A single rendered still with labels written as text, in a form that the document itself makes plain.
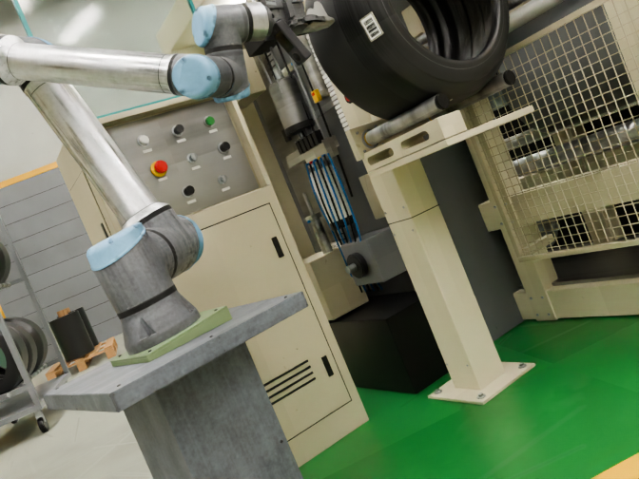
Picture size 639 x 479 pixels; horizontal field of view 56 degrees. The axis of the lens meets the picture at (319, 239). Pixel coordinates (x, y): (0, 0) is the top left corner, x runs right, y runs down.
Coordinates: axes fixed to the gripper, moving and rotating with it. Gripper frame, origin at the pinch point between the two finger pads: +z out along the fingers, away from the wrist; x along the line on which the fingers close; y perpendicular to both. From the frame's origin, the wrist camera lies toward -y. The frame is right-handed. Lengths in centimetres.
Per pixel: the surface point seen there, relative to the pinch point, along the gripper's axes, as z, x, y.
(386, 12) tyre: 8.4, -12.1, -3.5
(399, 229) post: 28, 34, -57
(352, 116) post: 23.6, 34.7, -16.9
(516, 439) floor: 15, -5, -119
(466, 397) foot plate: 30, 28, -116
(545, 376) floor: 48, 11, -115
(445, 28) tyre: 55, 14, 1
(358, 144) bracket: 14.3, 23.6, -28.4
